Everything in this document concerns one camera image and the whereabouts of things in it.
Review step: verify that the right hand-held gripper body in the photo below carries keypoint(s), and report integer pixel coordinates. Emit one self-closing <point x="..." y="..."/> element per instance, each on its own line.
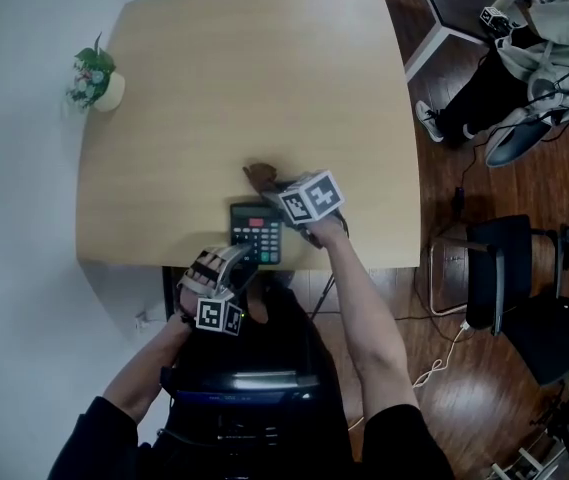
<point x="314" y="195"/>

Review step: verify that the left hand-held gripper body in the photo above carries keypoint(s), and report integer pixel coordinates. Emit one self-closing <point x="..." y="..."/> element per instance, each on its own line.
<point x="211" y="314"/>

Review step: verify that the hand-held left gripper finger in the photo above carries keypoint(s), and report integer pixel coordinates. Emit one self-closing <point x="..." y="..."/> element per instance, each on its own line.
<point x="247" y="275"/>
<point x="239" y="255"/>

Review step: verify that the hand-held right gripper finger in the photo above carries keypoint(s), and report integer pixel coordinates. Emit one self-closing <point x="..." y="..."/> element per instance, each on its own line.
<point x="294" y="180"/>
<point x="275" y="202"/>

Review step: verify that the black calculator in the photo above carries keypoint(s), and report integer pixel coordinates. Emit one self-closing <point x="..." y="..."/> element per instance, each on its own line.
<point x="264" y="238"/>

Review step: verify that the brown knitted cloth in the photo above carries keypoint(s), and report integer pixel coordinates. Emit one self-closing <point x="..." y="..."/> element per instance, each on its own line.
<point x="262" y="173"/>

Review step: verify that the person's left forearm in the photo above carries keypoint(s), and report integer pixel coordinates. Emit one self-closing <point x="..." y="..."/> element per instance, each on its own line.
<point x="149" y="363"/>

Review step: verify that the person's right forearm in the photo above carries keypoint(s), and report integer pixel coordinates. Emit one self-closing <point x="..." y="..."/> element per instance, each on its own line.
<point x="364" y="328"/>

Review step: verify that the black chest-mounted screen device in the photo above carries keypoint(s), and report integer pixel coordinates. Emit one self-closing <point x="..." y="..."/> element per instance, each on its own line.
<point x="244" y="383"/>

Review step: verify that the black power adapter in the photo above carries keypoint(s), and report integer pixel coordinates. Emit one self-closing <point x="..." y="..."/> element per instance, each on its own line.
<point x="459" y="198"/>

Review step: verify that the person with headset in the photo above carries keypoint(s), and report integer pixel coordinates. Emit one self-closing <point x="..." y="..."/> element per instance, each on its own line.
<point x="89" y="443"/>

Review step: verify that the flower plant in cream pot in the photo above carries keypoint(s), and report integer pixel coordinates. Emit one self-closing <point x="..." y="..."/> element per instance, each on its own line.
<point x="111" y="93"/>

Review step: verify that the grey shell chair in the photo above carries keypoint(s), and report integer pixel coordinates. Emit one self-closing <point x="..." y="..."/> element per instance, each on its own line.
<point x="509" y="145"/>

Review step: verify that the black chair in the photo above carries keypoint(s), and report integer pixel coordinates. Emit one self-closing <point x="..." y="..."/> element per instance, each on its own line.
<point x="504" y="278"/>

